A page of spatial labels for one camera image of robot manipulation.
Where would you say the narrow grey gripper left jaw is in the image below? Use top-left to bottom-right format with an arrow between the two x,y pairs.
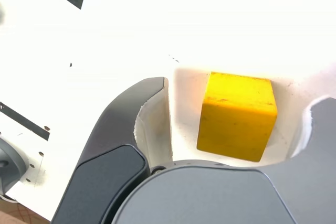
50,76 -> 173,224

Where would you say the black tape strip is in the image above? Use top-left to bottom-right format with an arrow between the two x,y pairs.
0,101 -> 51,141

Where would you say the yellow cube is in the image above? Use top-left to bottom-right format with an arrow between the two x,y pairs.
196,71 -> 278,163

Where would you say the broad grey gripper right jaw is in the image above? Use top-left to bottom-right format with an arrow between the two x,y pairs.
111,97 -> 336,224

